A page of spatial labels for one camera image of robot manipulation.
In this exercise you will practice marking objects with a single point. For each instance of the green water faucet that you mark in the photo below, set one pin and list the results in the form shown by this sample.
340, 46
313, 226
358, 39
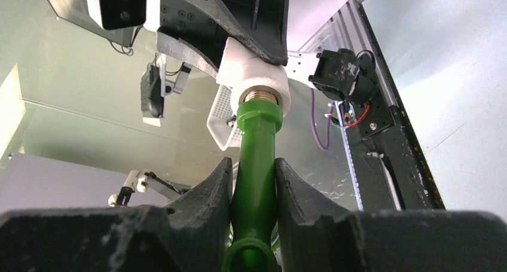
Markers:
253, 213

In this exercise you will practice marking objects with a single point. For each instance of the white pipe elbow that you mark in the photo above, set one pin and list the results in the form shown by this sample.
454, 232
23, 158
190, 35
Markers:
243, 71

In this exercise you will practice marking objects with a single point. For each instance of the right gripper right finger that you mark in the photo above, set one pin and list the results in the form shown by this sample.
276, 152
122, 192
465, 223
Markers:
317, 234

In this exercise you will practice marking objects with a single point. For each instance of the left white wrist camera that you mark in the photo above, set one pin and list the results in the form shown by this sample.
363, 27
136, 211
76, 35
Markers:
121, 14

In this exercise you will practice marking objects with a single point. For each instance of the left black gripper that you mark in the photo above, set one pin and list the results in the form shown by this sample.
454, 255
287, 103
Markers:
195, 31

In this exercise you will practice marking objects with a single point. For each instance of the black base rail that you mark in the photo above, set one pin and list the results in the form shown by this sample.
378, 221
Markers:
390, 170

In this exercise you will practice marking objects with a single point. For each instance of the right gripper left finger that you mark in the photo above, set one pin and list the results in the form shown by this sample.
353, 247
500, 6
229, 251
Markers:
189, 234

